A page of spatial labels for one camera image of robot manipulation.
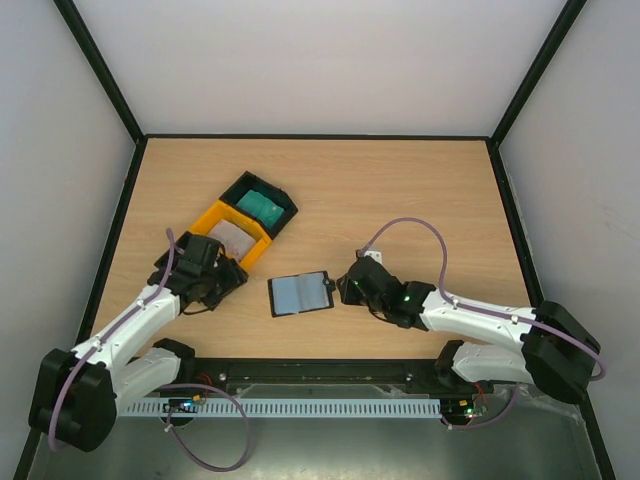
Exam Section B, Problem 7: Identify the black cage frame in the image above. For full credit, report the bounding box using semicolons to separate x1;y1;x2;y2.
12;0;619;480

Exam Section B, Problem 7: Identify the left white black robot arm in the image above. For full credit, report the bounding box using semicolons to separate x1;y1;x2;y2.
28;233;248;452

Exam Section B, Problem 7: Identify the white cards stack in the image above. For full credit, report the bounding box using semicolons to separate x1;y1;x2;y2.
207;220;256;261

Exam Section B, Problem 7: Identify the yellow bin with white cards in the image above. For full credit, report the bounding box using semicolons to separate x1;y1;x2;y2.
188;200;272;271

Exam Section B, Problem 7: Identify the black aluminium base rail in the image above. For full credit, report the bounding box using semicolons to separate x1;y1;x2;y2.
175;357;523;397

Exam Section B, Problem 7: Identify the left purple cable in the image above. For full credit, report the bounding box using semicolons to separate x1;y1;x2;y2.
48;228;181;451

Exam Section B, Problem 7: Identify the light blue slotted cable duct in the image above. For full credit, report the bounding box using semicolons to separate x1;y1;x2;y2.
121;398;441;419

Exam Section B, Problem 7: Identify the teal cards stack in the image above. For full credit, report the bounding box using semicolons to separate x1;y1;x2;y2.
237;190;284;228

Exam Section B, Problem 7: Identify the black bin with teal cards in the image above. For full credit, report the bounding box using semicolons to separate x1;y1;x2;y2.
219;171;298;239

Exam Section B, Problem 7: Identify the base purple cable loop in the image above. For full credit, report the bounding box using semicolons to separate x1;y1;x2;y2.
162;383;251;472

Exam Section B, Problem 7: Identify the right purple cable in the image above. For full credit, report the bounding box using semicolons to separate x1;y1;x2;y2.
362;217;610;431

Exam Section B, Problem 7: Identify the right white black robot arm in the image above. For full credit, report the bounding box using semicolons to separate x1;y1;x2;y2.
337;256;600;404

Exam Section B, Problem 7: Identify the black card holder wallet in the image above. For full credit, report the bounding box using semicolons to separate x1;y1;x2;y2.
267;271;336;318

